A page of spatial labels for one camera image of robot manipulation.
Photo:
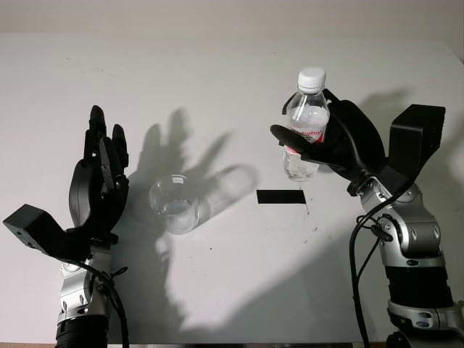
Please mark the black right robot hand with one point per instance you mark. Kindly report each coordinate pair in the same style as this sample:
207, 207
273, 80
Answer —
355, 145

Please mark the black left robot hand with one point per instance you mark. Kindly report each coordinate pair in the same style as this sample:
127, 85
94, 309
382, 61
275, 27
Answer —
87, 195

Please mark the clear plastic water bottle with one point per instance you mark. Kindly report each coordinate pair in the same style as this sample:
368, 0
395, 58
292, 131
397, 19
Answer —
308, 112

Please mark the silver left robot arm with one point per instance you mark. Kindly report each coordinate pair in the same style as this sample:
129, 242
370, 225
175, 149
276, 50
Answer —
78, 297

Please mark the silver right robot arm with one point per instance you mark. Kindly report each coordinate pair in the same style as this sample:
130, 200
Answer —
417, 246

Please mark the clear glass cup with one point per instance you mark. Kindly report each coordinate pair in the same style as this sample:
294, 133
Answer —
174, 210

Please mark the black tape strip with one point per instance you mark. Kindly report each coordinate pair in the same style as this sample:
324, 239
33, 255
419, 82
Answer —
281, 197

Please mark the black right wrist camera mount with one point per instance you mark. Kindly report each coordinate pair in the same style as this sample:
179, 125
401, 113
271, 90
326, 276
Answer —
417, 137

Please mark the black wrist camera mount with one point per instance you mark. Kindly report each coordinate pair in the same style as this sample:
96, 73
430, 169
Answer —
29, 224
417, 137

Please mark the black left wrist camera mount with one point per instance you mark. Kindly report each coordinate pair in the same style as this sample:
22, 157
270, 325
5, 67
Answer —
29, 224

